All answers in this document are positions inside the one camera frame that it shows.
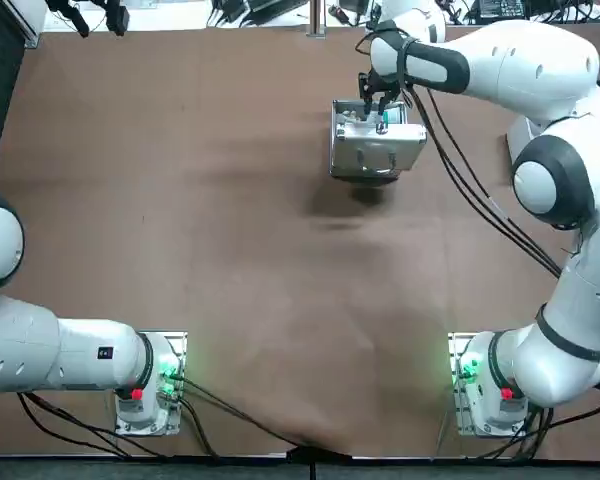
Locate aluminium camera post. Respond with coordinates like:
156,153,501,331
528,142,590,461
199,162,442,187
306,0,328,39

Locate aluminium frame profile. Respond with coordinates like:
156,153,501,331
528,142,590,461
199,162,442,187
8,0,47,50

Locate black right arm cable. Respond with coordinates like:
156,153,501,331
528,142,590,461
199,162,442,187
354,29,566,279

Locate silver aluminium medical kit case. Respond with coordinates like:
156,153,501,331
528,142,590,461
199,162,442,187
328,98,428,189

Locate black power adapter with label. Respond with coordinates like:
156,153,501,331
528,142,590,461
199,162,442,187
472,0,527,20

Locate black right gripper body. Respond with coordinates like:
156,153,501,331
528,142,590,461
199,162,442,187
357,69,407,104

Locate black base cable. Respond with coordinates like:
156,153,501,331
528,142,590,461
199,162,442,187
177,374,351,459

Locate medical supply packets in kit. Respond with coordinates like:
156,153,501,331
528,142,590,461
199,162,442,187
335,102,406,126

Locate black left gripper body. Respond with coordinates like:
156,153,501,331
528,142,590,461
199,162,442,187
46,0,131,14

